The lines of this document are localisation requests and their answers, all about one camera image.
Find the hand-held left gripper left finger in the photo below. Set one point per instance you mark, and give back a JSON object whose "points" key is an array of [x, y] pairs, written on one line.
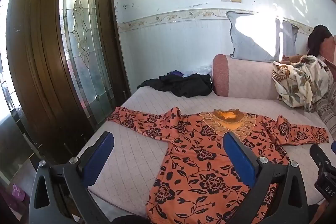
{"points": [[98, 158]]}

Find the black clothes pile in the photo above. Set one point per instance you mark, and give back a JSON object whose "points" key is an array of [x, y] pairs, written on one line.
{"points": [[189, 85]]}

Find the striped floral cushion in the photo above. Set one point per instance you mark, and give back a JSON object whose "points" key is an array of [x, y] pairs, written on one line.
{"points": [[328, 108]]}

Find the purple cloth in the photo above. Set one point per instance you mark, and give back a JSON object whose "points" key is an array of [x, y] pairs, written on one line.
{"points": [[176, 73]]}

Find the black garment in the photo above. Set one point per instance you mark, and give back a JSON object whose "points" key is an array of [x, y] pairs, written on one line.
{"points": [[317, 37]]}

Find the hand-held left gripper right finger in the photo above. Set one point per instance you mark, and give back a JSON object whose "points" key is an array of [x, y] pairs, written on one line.
{"points": [[240, 158]]}

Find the brown cloth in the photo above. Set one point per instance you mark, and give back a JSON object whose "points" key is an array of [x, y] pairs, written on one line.
{"points": [[291, 59]]}

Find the large blue-grey pillow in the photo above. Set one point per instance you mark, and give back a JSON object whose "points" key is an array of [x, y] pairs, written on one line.
{"points": [[244, 40]]}

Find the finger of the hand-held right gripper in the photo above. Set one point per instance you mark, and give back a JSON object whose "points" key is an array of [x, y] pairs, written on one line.
{"points": [[334, 147], [319, 155]]}

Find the wooden door with leaded glass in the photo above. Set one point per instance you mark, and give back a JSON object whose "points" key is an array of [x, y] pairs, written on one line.
{"points": [[42, 56]]}

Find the clear plastic bag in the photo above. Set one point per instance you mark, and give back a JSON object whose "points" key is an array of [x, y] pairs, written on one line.
{"points": [[202, 69]]}

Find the purple plastic object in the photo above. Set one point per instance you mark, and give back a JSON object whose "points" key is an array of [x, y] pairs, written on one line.
{"points": [[17, 192]]}

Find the orange floral blouse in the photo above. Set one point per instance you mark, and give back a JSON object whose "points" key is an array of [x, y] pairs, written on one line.
{"points": [[199, 161]]}

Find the cream floral blanket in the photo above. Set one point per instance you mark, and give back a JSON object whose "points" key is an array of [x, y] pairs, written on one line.
{"points": [[299, 82]]}

